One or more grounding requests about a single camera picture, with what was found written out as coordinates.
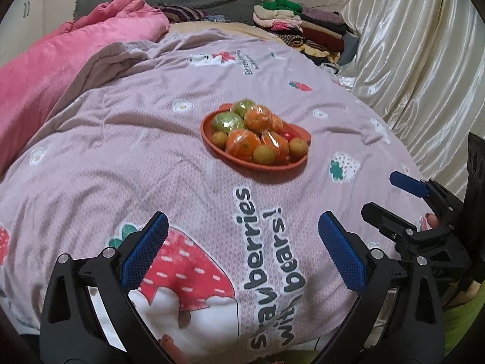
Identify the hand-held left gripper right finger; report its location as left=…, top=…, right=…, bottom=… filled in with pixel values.
left=316, top=212, right=444, bottom=364

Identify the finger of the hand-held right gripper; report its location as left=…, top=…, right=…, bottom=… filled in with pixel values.
left=361, top=202, right=425, bottom=253
left=390, top=171, right=465, bottom=228

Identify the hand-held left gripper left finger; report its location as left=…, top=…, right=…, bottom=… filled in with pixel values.
left=39, top=212, right=171, bottom=364

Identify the orange plastic plate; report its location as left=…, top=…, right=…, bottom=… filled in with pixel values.
left=200, top=103, right=312, bottom=170

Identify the plastic-wrapped green citrus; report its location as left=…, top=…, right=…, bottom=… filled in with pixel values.
left=231, top=99, right=258, bottom=119
left=211, top=111, right=247, bottom=135

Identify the person's right forearm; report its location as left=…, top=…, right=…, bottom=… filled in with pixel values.
left=445, top=278, right=485, bottom=310

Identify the person's left hand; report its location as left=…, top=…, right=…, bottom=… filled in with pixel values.
left=159, top=334, right=188, bottom=364

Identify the green clothing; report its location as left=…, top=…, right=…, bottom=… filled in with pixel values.
left=443, top=296, right=485, bottom=364

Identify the pink printed blanket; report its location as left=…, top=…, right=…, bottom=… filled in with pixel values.
left=0, top=28, right=455, bottom=354

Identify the cream satin curtain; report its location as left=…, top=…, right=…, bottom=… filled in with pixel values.
left=333, top=0, right=485, bottom=198

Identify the pile of folded clothes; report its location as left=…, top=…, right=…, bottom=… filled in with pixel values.
left=252, top=0, right=349, bottom=65

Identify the pink quilt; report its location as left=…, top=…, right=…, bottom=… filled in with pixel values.
left=0, top=0, right=169, bottom=171

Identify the dark striped cloth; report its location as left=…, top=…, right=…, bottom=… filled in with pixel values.
left=155, top=4, right=207, bottom=23

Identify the white wardrobe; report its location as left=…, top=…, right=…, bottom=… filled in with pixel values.
left=0, top=0, right=43, bottom=58

